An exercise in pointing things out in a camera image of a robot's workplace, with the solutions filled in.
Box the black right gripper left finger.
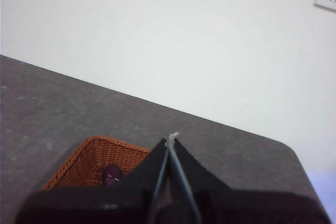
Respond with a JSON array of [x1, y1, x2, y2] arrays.
[[15, 137, 169, 224]]

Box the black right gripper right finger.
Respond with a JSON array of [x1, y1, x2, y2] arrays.
[[170, 138, 331, 224]]

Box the purple eggplant with green stem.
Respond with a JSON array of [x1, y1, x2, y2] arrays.
[[103, 164, 122, 187]]

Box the brown wicker basket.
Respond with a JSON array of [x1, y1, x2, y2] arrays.
[[41, 135, 152, 190]]

